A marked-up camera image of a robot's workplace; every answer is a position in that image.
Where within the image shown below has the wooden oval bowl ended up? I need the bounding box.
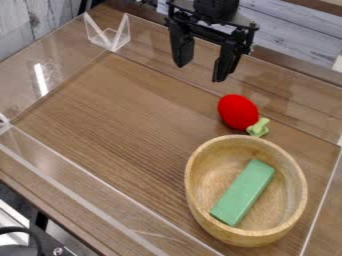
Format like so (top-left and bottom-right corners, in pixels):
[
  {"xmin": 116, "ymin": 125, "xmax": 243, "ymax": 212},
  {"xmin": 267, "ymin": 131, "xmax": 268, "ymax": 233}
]
[{"xmin": 184, "ymin": 135, "xmax": 308, "ymax": 247}]

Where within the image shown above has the clear acrylic corner bracket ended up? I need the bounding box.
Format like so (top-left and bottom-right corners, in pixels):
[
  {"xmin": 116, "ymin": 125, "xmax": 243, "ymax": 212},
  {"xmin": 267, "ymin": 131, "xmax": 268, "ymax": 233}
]
[{"xmin": 82, "ymin": 13, "xmax": 130, "ymax": 52}]

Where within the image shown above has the red plush strawberry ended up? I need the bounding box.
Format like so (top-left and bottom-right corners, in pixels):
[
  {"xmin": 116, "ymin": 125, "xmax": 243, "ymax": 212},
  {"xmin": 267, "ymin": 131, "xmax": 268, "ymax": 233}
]
[{"xmin": 217, "ymin": 94, "xmax": 269, "ymax": 137}]

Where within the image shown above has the black metal table mount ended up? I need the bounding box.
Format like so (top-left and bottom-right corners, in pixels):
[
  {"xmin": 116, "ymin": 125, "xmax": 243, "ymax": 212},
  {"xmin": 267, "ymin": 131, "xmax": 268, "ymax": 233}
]
[{"xmin": 29, "ymin": 211, "xmax": 76, "ymax": 256}]

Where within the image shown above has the green rectangular block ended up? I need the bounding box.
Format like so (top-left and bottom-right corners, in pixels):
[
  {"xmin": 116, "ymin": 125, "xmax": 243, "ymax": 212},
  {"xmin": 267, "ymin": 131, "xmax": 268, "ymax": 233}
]
[{"xmin": 209, "ymin": 159, "xmax": 275, "ymax": 227}]

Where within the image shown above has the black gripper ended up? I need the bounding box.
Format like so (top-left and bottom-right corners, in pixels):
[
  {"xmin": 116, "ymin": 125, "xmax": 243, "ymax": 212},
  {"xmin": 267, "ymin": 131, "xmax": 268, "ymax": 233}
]
[{"xmin": 166, "ymin": 0, "xmax": 259, "ymax": 82}]

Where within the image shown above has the black cable lower left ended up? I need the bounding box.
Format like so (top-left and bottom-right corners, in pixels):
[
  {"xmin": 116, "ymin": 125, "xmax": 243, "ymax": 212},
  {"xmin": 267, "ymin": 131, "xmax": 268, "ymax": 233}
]
[{"xmin": 0, "ymin": 226, "xmax": 45, "ymax": 256}]

